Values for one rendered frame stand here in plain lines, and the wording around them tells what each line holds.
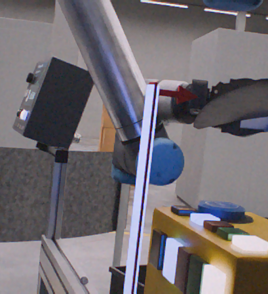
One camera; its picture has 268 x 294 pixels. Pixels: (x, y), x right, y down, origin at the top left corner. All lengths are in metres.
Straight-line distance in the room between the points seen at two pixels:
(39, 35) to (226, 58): 2.21
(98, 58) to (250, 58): 6.12
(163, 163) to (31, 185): 1.61
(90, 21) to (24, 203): 1.66
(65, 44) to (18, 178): 2.65
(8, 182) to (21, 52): 4.35
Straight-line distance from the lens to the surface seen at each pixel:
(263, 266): 0.37
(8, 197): 2.42
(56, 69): 1.27
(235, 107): 0.80
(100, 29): 0.87
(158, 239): 0.46
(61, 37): 4.93
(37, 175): 2.45
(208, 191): 6.87
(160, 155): 0.87
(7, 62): 6.66
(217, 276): 0.37
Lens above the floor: 1.15
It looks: 3 degrees down
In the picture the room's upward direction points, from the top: 6 degrees clockwise
